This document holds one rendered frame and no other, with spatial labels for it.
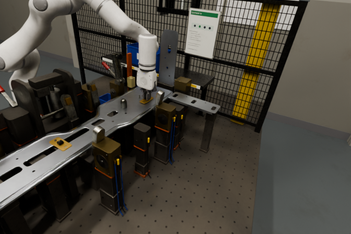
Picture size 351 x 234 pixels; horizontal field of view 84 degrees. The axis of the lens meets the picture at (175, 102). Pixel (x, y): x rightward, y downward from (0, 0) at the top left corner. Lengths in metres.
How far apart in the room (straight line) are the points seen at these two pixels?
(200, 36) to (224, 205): 1.03
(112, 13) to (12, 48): 0.52
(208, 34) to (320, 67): 1.93
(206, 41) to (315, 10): 1.75
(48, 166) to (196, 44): 1.12
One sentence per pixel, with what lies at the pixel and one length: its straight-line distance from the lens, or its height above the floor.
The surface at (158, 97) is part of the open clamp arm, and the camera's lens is 0.93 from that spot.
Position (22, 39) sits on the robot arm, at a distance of 1.20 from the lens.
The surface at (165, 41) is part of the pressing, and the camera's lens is 1.23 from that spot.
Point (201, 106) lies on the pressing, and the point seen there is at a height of 1.00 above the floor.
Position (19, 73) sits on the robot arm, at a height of 1.07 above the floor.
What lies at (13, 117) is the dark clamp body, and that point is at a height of 1.08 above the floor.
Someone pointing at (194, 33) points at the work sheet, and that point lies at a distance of 1.44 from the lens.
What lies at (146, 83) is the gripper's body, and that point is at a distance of 1.00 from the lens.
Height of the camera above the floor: 1.52
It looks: 29 degrees down
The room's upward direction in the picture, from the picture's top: 6 degrees clockwise
